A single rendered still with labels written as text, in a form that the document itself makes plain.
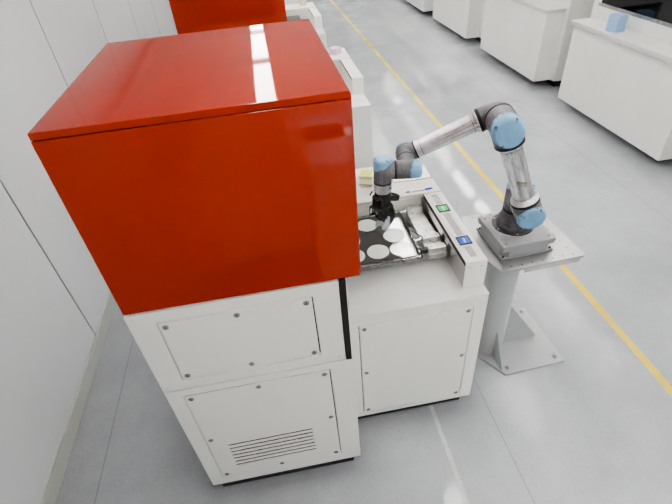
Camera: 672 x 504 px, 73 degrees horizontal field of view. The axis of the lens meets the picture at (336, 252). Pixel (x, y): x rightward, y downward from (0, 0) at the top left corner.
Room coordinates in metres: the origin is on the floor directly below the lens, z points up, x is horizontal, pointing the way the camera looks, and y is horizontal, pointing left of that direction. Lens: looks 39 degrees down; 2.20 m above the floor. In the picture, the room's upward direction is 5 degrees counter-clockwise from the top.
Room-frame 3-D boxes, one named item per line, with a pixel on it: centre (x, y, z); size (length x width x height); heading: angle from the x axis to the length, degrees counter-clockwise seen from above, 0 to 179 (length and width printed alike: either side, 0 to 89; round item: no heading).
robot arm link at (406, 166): (1.63, -0.32, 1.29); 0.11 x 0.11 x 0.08; 85
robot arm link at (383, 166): (1.62, -0.22, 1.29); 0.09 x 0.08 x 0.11; 85
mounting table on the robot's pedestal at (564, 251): (1.70, -0.87, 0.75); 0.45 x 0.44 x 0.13; 99
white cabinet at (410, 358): (1.78, -0.27, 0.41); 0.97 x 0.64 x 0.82; 6
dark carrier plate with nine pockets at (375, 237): (1.69, -0.17, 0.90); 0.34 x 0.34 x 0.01; 6
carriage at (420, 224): (1.73, -0.44, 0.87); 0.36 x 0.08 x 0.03; 6
